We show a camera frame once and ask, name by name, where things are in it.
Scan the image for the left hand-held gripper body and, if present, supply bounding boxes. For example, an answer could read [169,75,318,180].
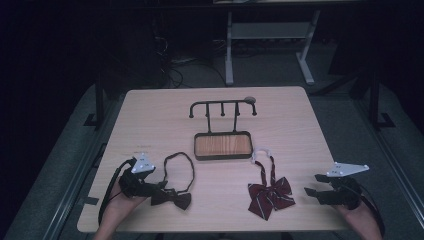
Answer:
[118,152,156,198]

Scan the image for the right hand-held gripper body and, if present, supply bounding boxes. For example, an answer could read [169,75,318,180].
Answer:
[325,161,370,211]

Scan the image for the plain dark bow tie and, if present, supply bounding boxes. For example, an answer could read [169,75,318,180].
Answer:
[150,151,196,211]

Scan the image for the red striped bow tie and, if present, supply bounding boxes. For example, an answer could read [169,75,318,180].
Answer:
[247,148,297,222]

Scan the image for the black hook rack wooden base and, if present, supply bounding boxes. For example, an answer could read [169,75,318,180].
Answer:
[188,99,258,162]

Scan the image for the person's right hand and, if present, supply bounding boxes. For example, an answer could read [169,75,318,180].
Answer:
[334,201,371,223]

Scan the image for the person's left hand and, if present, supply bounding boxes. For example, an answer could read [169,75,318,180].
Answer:
[108,184,148,218]

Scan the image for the grey tape piece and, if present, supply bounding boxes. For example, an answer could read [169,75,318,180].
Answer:
[78,196,100,206]

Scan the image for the black metal stand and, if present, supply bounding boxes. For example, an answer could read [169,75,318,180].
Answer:
[367,68,396,132]
[83,74,108,130]

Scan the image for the white metal stand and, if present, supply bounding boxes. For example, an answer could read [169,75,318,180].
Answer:
[224,9,322,86]

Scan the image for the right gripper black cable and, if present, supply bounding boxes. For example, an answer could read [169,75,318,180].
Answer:
[358,186,387,238]

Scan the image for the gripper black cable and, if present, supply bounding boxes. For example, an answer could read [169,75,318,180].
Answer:
[358,186,387,238]
[97,158,137,226]

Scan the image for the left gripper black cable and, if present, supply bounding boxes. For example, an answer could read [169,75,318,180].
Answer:
[97,158,137,226]

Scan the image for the black floor cables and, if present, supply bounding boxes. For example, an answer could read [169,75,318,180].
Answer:
[152,31,228,88]

